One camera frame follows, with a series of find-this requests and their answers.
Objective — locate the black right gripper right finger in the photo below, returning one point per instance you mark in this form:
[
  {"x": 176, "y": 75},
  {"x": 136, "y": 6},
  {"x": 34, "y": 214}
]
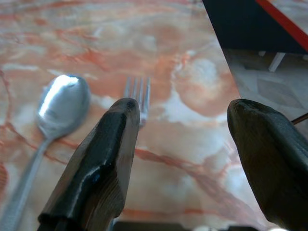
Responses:
[{"x": 272, "y": 154}]

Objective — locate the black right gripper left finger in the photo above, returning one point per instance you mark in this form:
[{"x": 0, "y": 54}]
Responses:
[{"x": 96, "y": 168}]

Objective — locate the silver metal spoon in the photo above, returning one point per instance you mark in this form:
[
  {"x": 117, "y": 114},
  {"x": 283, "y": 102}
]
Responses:
[{"x": 61, "y": 103}]

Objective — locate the silver metal fork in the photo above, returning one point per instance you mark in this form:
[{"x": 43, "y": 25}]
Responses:
[{"x": 140, "y": 93}]

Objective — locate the white furniture leg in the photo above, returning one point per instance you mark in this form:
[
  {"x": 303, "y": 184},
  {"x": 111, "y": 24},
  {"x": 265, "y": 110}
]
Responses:
[{"x": 276, "y": 62}]

